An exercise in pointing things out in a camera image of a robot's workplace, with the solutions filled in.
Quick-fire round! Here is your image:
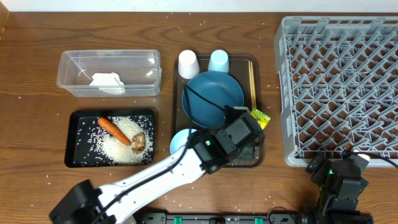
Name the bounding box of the light blue bowl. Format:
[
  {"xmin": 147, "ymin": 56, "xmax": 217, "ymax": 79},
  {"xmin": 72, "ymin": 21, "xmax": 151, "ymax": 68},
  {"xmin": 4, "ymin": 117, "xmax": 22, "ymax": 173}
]
[{"xmin": 170, "ymin": 129, "xmax": 197, "ymax": 154}]

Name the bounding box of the grey dishwasher rack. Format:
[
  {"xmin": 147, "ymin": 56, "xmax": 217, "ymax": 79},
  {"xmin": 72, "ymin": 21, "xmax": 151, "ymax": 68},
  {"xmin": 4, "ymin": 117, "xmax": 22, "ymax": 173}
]
[{"xmin": 274, "ymin": 16, "xmax": 397, "ymax": 167}]

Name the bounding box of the white plastic cup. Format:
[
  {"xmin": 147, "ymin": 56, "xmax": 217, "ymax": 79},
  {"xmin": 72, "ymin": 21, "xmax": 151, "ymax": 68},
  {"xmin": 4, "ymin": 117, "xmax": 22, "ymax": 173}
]
[{"xmin": 178, "ymin": 50, "xmax": 200, "ymax": 79}]

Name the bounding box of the wooden chopstick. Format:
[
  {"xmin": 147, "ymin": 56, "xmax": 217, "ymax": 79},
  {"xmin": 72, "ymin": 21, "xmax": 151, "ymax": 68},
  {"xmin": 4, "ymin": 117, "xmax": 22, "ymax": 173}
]
[
  {"xmin": 248, "ymin": 60, "xmax": 257, "ymax": 110},
  {"xmin": 250, "ymin": 60, "xmax": 259, "ymax": 110}
]

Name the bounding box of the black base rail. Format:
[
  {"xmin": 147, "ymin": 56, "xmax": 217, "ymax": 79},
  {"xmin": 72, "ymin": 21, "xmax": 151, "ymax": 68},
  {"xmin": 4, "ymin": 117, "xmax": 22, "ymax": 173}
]
[{"xmin": 134, "ymin": 212, "xmax": 374, "ymax": 224}]

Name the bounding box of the light blue plastic cup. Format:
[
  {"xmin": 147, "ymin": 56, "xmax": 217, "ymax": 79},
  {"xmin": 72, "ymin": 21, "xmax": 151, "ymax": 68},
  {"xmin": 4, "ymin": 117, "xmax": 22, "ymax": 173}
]
[{"xmin": 208, "ymin": 50, "xmax": 229, "ymax": 73}]

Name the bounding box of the clear plastic container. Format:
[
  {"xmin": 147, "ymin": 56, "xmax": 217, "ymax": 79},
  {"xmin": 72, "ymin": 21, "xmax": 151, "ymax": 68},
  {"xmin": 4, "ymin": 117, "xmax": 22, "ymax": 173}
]
[{"xmin": 57, "ymin": 50, "xmax": 162, "ymax": 97}]

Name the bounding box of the dark blue plate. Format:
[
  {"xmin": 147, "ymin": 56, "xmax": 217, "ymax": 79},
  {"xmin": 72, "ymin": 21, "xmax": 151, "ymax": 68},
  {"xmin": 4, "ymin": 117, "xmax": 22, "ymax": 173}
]
[{"xmin": 182, "ymin": 71, "xmax": 244, "ymax": 129}]

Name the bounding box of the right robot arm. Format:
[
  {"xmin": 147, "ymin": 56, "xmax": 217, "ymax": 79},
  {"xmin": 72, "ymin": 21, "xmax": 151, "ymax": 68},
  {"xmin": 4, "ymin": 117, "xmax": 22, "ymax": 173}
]
[{"xmin": 297, "ymin": 152, "xmax": 374, "ymax": 224}]

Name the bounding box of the pile of rice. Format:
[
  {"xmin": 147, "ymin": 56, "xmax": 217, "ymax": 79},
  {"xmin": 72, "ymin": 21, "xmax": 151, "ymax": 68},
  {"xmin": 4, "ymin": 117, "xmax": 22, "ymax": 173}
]
[{"xmin": 73, "ymin": 115, "xmax": 154, "ymax": 167}]

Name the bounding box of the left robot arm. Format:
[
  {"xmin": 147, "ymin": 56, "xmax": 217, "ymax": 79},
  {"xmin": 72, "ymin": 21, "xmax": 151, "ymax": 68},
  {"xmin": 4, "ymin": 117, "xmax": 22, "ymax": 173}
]
[{"xmin": 49, "ymin": 106, "xmax": 264, "ymax": 223}]

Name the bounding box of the black tray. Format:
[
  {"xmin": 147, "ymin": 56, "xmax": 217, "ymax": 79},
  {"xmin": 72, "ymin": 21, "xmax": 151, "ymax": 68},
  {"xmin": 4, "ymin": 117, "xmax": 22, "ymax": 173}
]
[{"xmin": 64, "ymin": 109, "xmax": 155, "ymax": 168}]

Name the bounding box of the dark brown serving tray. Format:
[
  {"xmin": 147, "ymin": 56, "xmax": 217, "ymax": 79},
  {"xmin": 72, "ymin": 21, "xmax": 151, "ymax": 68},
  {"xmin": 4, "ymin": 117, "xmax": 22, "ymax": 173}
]
[{"xmin": 172, "ymin": 55, "xmax": 265, "ymax": 168}]

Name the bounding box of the orange carrot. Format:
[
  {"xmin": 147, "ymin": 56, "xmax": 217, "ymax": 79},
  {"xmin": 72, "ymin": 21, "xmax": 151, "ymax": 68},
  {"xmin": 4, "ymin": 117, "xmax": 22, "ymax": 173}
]
[{"xmin": 98, "ymin": 118, "xmax": 131, "ymax": 146}]

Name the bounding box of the white napkin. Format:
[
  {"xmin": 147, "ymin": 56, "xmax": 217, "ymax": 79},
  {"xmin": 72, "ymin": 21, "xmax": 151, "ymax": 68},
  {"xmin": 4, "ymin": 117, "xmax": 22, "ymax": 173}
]
[{"xmin": 90, "ymin": 72, "xmax": 125, "ymax": 95}]

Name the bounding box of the brown food scrap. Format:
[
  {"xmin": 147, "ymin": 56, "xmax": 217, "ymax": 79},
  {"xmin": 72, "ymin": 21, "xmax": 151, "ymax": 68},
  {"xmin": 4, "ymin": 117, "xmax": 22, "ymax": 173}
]
[{"xmin": 132, "ymin": 132, "xmax": 146, "ymax": 154}]

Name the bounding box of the green yellow snack wrapper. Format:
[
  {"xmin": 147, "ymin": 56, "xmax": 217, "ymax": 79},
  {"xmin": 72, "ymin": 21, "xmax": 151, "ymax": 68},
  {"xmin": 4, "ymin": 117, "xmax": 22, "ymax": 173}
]
[{"xmin": 251, "ymin": 108, "xmax": 271, "ymax": 129}]

